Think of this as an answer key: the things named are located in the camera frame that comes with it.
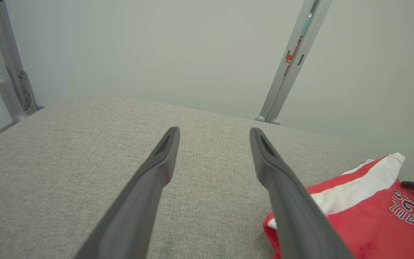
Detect grey partition post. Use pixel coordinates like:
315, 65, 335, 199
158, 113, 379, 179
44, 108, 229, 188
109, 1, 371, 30
0, 0, 45, 123
255, 0, 333, 126

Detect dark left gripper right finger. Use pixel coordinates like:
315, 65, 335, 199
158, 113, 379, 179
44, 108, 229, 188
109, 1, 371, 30
249, 127, 355, 259

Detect orange teal strip behind partition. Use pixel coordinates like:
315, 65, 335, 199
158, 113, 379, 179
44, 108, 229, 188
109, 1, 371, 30
284, 13, 314, 76

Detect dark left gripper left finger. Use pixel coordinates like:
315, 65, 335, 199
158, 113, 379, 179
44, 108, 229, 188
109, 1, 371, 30
74, 126, 181, 259

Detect red shorts white stripes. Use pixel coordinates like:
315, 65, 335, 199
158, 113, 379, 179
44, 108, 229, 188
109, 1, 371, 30
263, 153, 414, 259

